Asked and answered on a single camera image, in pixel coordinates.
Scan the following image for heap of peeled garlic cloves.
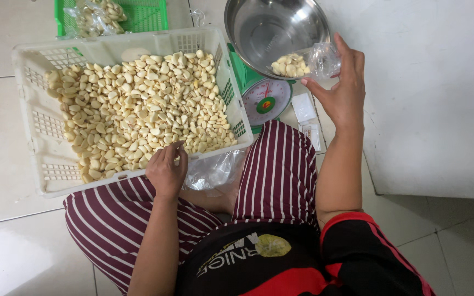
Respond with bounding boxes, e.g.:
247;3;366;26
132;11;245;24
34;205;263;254
44;49;238;184

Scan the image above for person's right hand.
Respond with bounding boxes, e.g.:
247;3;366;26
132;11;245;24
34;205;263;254
301;32;366;131

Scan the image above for stack of empty clear bags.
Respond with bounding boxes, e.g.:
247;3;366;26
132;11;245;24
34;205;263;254
183;149;247;191

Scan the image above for crumpled clear plastic scrap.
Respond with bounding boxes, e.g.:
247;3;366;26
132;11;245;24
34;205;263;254
190;8;207;28

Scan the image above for clear bags of garlic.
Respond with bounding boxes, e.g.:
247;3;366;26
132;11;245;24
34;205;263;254
62;0;128;39

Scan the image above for green kitchen scale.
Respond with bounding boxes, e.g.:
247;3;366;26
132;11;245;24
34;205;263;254
227;43;297;135

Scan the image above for clear plastic bag with garlic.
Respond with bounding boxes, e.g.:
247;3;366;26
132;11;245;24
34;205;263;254
270;41;342;81

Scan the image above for black and red shirt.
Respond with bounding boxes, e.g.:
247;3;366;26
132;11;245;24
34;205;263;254
174;211;437;296

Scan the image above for white plastic crate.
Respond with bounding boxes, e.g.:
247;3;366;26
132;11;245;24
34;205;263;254
12;27;254;199

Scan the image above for small white packet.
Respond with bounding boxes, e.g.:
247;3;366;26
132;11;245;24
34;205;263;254
291;92;317;123

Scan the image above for striped maroon shorts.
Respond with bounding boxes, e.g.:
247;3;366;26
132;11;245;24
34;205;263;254
63;119;321;296

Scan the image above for steel scale bowl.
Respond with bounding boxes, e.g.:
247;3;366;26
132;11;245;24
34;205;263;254
224;0;331;81

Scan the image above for person's left hand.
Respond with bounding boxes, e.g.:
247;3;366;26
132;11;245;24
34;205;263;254
145;141;188;201

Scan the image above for small clear packet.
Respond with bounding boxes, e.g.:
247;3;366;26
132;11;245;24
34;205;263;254
299;123;322;152

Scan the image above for green plastic basket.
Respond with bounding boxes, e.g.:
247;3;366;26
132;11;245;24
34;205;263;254
54;0;169;38

